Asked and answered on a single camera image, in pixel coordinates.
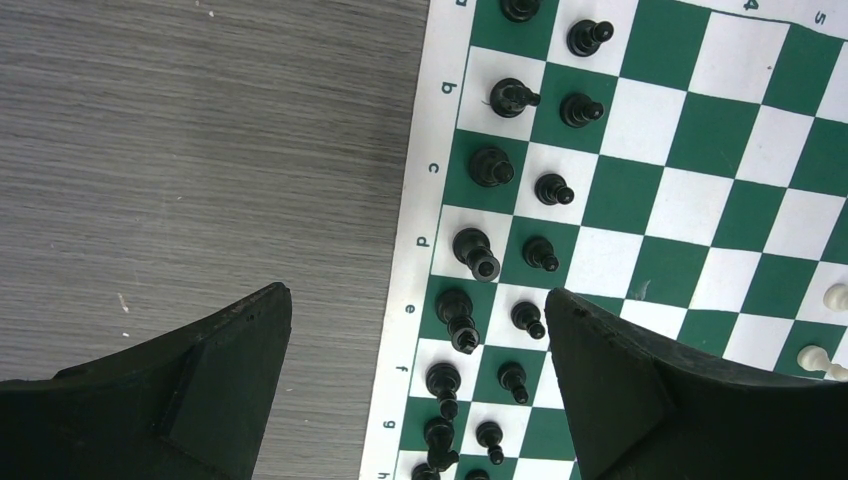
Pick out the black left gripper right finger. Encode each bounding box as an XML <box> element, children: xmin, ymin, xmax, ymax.
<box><xmin>545</xmin><ymin>288</ymin><xmax>847</xmax><ymax>479</ymax></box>

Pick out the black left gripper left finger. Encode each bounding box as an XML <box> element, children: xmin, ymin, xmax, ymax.
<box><xmin>1</xmin><ymin>282</ymin><xmax>292</xmax><ymax>479</ymax></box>

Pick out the white chess pawn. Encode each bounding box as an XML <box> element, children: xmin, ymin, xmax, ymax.
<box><xmin>822</xmin><ymin>283</ymin><xmax>848</xmax><ymax>312</ymax></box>
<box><xmin>797</xmin><ymin>345</ymin><xmax>847</xmax><ymax>382</ymax></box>

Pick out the black chess pawn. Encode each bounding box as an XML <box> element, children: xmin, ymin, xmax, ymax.
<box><xmin>522</xmin><ymin>236</ymin><xmax>560</xmax><ymax>272</ymax></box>
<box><xmin>559</xmin><ymin>93</ymin><xmax>605</xmax><ymax>128</ymax></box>
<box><xmin>566</xmin><ymin>19</ymin><xmax>614</xmax><ymax>58</ymax></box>
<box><xmin>510</xmin><ymin>301</ymin><xmax>546</xmax><ymax>340</ymax></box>
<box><xmin>497</xmin><ymin>361</ymin><xmax>529</xmax><ymax>405</ymax></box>
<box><xmin>475</xmin><ymin>421</ymin><xmax>505</xmax><ymax>465</ymax></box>
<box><xmin>534</xmin><ymin>173</ymin><xmax>575</xmax><ymax>206</ymax></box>

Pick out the black chess bishop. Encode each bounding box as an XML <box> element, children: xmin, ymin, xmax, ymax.
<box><xmin>425</xmin><ymin>362</ymin><xmax>461</xmax><ymax>421</ymax></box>
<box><xmin>468</xmin><ymin>146</ymin><xmax>515</xmax><ymax>188</ymax></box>

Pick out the black chess knight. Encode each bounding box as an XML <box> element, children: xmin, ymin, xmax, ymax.
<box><xmin>489</xmin><ymin>78</ymin><xmax>541</xmax><ymax>118</ymax></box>
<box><xmin>424</xmin><ymin>417</ymin><xmax>459</xmax><ymax>472</ymax></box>

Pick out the black chess king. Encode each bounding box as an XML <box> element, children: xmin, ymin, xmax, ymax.
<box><xmin>435</xmin><ymin>288</ymin><xmax>480</xmax><ymax>355</ymax></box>

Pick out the black chess rook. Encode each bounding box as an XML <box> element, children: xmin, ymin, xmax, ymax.
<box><xmin>410</xmin><ymin>463</ymin><xmax>441</xmax><ymax>480</ymax></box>
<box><xmin>499</xmin><ymin>0</ymin><xmax>542</xmax><ymax>23</ymax></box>

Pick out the black chess queen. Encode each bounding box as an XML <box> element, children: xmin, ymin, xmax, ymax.
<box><xmin>452</xmin><ymin>227</ymin><xmax>501</xmax><ymax>282</ymax></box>

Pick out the green white chess board mat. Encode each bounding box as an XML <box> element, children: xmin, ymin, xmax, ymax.
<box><xmin>359</xmin><ymin>1</ymin><xmax>847</xmax><ymax>479</ymax></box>

